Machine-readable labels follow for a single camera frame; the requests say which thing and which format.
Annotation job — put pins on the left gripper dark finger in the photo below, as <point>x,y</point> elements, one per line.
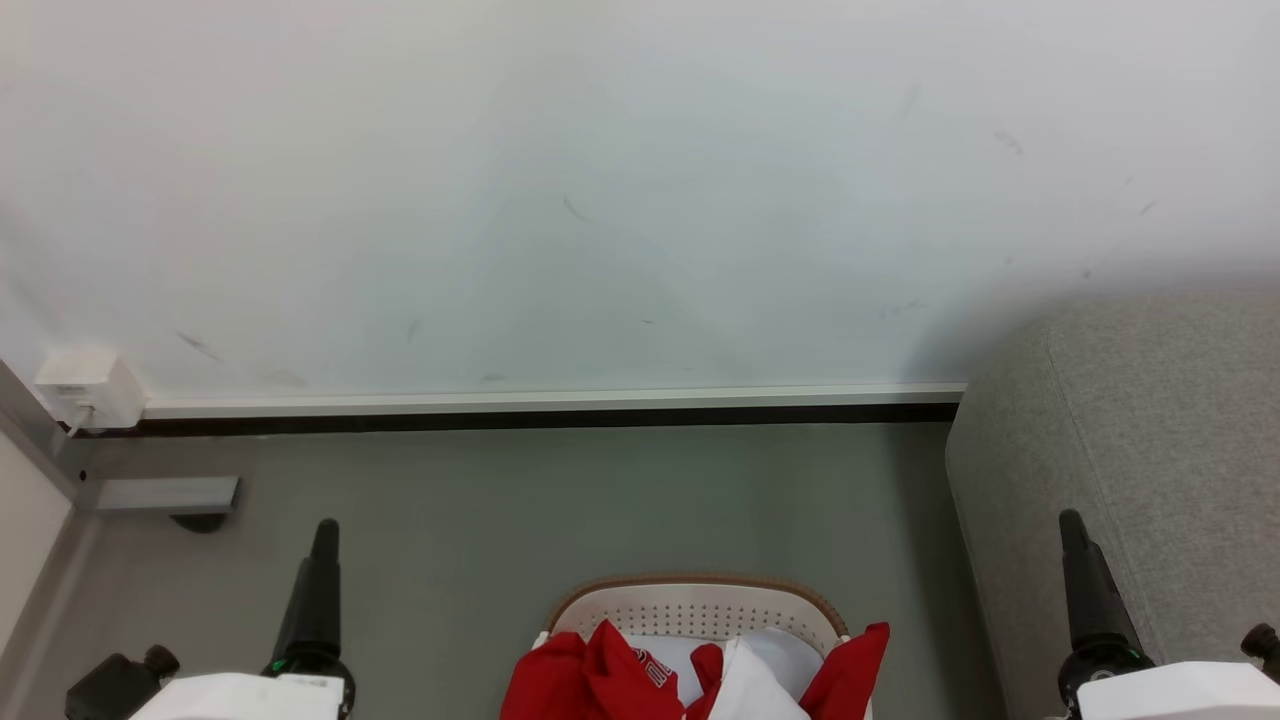
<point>315,590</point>

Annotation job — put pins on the left gripper body dark grey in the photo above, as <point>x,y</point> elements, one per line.
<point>320,664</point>

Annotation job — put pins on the right gripper body dark grey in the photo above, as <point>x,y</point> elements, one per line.
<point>1095,662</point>

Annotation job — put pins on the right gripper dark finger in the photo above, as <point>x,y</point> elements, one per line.
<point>1090,590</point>

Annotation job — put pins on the red basketball jersey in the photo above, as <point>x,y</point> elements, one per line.
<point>580,680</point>

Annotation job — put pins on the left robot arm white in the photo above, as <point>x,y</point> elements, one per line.
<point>240,698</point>

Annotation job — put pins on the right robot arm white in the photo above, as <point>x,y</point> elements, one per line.
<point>1180,695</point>

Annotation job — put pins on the cream laundry basket brown rim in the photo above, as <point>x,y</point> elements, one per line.
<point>700,605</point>

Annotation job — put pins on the black round foot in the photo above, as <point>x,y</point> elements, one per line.
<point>200,522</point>

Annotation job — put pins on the grey fabric sofa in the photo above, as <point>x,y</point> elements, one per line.
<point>1150,450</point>

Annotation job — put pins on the white black baseboard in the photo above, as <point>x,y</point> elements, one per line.
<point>550,408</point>

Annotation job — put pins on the white garment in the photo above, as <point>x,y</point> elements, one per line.
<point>760,675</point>

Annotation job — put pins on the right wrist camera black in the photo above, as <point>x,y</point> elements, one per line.
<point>1262,642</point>

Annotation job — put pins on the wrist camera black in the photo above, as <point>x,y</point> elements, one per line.
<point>115,685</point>
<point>1262,642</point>

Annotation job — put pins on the grey metal bracket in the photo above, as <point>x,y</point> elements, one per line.
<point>165,494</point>

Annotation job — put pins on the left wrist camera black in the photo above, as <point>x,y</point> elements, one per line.
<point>115,685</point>

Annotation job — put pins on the white wall socket box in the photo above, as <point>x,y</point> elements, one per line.
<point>88,385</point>

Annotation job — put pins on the grey door frame post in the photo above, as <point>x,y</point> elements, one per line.
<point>35,430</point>

